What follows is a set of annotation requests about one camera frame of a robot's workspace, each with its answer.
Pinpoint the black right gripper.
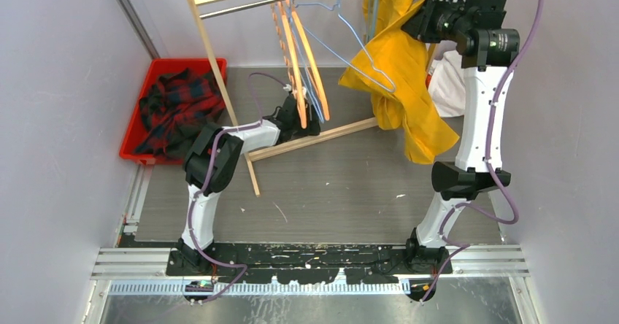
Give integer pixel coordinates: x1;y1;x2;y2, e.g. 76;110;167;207
399;0;469;44

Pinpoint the red plaid garment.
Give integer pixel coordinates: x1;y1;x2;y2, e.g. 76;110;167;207
132;68;226;161

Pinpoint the orange plastic hanger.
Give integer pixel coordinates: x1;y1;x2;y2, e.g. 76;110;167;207
282;0;330;123

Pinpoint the aluminium rail frame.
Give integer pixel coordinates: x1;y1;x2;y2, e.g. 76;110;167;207
91;188;528;302

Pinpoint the red plastic bin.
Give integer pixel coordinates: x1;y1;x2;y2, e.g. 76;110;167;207
120;58;226;164

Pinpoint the yellow pleated skirt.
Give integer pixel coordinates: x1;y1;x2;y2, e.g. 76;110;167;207
338;0;459;164

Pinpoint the teal plastic hanger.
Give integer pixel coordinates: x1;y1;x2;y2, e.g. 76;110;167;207
364;0;380;43

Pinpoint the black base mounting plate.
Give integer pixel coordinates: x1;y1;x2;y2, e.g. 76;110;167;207
180;239;453;285

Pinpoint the light blue wire hanger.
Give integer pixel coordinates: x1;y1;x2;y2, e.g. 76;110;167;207
285;0;396;93

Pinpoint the wooden clothes rack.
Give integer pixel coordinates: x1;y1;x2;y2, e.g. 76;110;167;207
185;0;402;198

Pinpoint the white cloth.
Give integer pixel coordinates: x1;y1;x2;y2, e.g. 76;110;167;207
428;50;466;117

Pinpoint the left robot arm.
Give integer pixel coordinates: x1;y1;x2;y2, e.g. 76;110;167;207
166;95;321;276

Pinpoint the orange notched hanger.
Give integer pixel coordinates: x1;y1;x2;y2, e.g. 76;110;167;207
272;0;308;129

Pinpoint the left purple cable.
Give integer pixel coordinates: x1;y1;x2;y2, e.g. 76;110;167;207
186;72;296;305

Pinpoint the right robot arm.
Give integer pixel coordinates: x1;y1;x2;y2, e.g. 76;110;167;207
402;0;521;274

